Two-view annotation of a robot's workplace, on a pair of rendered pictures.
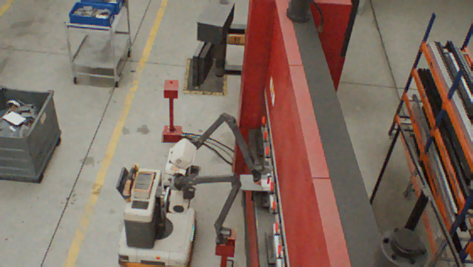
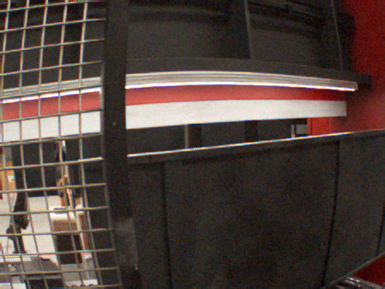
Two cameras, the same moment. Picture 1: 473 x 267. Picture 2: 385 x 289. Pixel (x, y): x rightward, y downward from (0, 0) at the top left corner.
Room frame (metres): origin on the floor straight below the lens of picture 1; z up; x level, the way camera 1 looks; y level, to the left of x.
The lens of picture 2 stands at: (2.69, -1.56, 1.44)
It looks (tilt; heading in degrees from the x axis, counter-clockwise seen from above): 7 degrees down; 69
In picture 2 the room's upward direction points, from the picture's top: 2 degrees counter-clockwise
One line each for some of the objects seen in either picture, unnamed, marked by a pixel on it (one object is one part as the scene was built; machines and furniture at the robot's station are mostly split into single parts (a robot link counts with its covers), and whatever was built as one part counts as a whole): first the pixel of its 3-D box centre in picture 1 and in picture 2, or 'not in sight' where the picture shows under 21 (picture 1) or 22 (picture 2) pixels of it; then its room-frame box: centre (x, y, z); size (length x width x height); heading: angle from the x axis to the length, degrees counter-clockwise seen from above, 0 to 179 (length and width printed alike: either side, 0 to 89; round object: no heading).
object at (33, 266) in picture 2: not in sight; (37, 264); (2.62, -0.54, 1.01); 0.26 x 0.12 x 0.05; 97
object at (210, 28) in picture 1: (214, 50); not in sight; (4.23, 0.34, 1.53); 0.51 x 0.25 x 0.85; 172
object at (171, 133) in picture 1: (171, 111); not in sight; (4.55, 0.84, 0.41); 0.25 x 0.20 x 0.83; 97
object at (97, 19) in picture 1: (92, 16); not in sight; (5.66, 2.05, 0.92); 0.50 x 0.36 x 0.18; 91
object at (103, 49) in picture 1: (100, 39); not in sight; (5.83, 2.04, 0.47); 0.90 x 0.66 x 0.95; 1
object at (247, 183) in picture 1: (255, 182); not in sight; (3.01, -0.18, 1.00); 0.26 x 0.18 x 0.01; 97
